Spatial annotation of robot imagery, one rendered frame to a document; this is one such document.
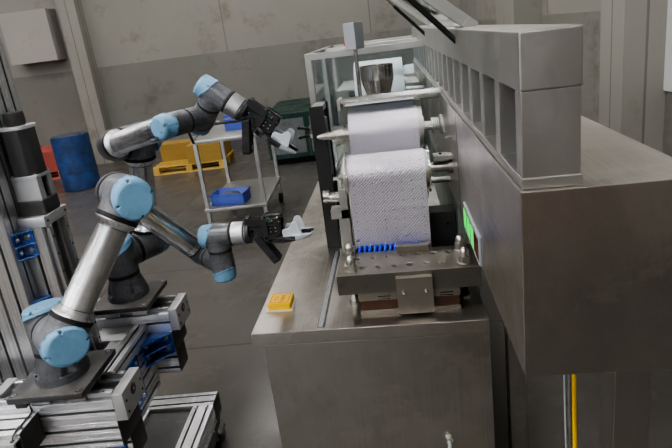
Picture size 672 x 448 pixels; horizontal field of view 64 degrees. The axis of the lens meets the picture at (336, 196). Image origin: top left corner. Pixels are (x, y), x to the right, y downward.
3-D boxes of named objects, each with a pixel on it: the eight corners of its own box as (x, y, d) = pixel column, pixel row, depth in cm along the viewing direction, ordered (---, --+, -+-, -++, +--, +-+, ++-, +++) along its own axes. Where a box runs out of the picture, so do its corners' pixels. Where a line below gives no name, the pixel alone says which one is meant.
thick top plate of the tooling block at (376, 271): (342, 271, 169) (340, 253, 167) (473, 261, 164) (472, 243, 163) (338, 295, 154) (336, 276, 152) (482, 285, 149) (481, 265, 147)
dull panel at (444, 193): (419, 137, 384) (417, 103, 377) (424, 136, 384) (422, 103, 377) (461, 275, 172) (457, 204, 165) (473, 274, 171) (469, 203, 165)
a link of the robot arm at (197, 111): (173, 125, 172) (183, 99, 166) (199, 118, 181) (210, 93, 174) (188, 142, 171) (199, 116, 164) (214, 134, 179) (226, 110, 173)
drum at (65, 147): (107, 180, 805) (94, 128, 783) (91, 190, 756) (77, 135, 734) (74, 184, 809) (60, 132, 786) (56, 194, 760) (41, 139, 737)
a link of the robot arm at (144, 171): (124, 258, 214) (106, 124, 193) (155, 244, 225) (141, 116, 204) (144, 268, 208) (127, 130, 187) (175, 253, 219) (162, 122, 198)
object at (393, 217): (356, 250, 171) (349, 195, 166) (431, 244, 168) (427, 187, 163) (356, 251, 171) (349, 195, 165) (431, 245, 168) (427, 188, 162)
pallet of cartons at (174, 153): (235, 156, 858) (230, 133, 847) (227, 167, 788) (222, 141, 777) (167, 165, 859) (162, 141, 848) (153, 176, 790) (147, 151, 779)
